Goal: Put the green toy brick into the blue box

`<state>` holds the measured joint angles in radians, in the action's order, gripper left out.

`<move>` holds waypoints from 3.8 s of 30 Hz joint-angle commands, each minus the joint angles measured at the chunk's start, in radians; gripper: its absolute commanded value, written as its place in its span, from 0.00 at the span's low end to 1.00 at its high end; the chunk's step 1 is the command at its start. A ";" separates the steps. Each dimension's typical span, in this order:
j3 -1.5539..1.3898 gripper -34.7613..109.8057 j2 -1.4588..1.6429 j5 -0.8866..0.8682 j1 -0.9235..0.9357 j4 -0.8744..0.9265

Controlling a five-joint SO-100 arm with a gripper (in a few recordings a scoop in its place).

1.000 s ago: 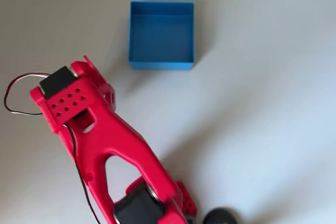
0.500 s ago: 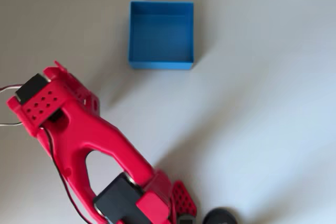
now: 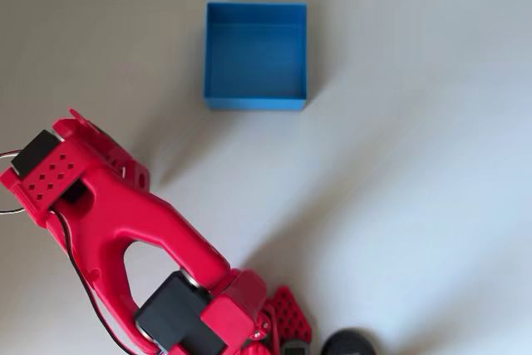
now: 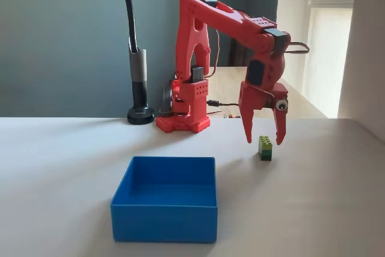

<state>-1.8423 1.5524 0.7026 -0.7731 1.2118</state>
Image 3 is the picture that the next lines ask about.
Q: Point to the black round object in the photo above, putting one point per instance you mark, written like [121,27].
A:
[348,344]

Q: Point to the blue box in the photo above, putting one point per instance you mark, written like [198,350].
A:
[253,55]

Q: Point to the red robot arm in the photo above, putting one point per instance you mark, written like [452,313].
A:
[124,213]

